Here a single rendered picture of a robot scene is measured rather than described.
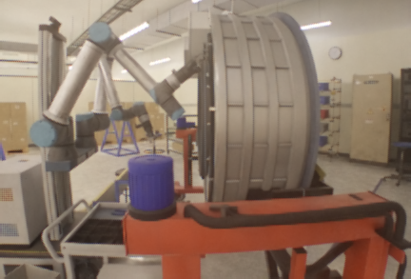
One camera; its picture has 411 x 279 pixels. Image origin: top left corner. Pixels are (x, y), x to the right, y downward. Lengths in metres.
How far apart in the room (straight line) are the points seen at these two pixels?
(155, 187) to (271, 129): 0.65
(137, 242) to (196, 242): 0.15
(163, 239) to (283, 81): 0.84
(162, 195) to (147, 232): 0.10
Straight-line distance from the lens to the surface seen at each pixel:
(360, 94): 5.90
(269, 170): 1.15
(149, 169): 0.57
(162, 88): 1.31
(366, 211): 0.67
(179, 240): 0.63
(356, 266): 0.93
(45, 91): 1.76
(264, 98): 1.09
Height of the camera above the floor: 1.24
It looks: 4 degrees down
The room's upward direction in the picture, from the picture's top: straight up
